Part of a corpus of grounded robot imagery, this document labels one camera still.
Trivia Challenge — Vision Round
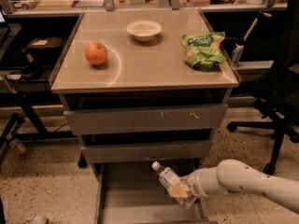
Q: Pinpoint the middle grey drawer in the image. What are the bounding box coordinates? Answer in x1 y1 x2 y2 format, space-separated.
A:
79 140 212 163

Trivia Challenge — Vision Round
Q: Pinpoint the orange fruit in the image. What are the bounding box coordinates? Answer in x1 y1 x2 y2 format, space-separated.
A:
85 42 107 65

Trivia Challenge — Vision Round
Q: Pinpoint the top grey drawer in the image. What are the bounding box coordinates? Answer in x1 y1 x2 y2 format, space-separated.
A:
64 104 227 135

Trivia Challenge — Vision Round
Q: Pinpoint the black bag on shelf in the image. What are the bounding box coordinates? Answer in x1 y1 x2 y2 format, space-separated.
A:
25 36 65 63

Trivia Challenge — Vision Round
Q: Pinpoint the grey drawer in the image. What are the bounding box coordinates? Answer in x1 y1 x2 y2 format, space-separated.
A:
94 161 218 224
79 140 212 163
64 104 227 135

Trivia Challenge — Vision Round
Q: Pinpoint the blue plastic water bottle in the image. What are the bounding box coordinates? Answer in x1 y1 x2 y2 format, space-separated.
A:
151 161 196 209

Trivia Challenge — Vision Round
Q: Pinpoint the bottom grey drawer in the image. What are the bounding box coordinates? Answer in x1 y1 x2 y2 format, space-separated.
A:
94 161 218 224

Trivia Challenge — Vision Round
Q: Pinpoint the black desk stand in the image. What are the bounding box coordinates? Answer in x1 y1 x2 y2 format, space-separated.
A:
0 91 75 147

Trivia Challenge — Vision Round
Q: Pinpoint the white handheld tool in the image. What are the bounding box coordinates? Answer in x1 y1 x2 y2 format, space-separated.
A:
231 11 272 66

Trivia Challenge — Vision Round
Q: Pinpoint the green chip bag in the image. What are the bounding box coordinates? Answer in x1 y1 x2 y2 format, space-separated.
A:
181 32 226 72

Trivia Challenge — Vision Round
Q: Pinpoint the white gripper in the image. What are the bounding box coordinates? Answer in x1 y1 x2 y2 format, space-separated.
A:
167 170 207 199

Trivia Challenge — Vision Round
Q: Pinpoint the small bottle on floor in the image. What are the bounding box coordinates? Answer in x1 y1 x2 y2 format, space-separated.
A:
7 133 26 155

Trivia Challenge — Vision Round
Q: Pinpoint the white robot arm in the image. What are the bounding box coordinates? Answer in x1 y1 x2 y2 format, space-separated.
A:
167 159 299 214

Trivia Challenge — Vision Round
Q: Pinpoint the white bowl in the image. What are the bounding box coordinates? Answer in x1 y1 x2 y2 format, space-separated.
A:
126 20 162 42

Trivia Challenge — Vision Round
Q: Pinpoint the black office chair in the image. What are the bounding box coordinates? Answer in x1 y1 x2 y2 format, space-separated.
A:
227 0 299 175

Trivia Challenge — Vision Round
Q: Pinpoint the grey drawer cabinet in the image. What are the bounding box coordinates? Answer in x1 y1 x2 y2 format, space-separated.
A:
48 8 242 169

